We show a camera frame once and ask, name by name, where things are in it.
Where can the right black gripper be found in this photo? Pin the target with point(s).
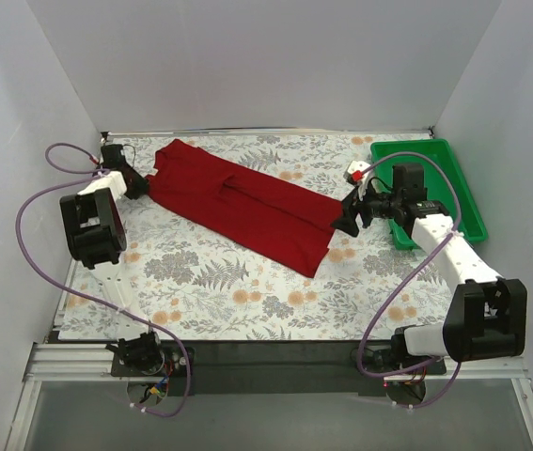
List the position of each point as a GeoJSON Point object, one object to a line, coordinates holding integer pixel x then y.
{"type": "Point", "coordinates": [353, 212]}

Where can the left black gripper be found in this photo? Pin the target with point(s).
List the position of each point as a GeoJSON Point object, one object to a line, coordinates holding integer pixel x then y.
{"type": "Point", "coordinates": [135, 183]}

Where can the red t shirt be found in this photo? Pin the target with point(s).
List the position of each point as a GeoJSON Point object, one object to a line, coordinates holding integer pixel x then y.
{"type": "Point", "coordinates": [272, 217]}

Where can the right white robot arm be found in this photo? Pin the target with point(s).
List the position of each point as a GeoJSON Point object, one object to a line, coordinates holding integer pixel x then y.
{"type": "Point", "coordinates": [486, 317]}

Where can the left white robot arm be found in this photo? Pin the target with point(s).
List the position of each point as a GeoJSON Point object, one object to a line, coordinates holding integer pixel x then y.
{"type": "Point", "coordinates": [96, 237]}

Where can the green plastic tray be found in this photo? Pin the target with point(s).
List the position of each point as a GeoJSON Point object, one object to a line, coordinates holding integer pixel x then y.
{"type": "Point", "coordinates": [439, 151]}

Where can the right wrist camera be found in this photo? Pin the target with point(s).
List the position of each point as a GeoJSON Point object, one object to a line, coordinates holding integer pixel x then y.
{"type": "Point", "coordinates": [358, 174]}

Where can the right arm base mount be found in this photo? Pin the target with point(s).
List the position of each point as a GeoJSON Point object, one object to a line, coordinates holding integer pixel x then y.
{"type": "Point", "coordinates": [394, 385]}

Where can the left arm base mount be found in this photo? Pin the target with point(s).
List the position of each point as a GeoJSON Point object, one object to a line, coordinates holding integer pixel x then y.
{"type": "Point", "coordinates": [151, 368]}

